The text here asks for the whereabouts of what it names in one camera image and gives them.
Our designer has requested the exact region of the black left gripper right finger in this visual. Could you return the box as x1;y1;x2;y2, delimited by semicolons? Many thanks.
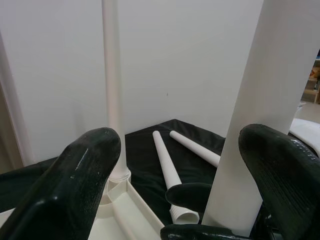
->
238;123;320;240

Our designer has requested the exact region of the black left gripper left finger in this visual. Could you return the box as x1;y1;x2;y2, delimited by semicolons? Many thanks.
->
0;126;122;240

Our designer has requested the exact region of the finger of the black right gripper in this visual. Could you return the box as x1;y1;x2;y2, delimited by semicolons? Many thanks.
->
165;182;214;214
159;223;251;240

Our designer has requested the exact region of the white plastic table top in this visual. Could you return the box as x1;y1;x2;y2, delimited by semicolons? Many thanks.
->
0;172;166;240

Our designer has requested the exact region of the white plastic table leg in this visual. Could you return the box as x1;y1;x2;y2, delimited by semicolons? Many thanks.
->
152;130;201;226
201;0;320;237
169;130;222;168
101;0;132;184

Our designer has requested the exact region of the white dome litter box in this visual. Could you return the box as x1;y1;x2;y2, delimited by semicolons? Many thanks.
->
289;116;320;159

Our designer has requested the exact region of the black table cloth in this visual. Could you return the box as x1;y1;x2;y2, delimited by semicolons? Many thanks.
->
0;119;227;226

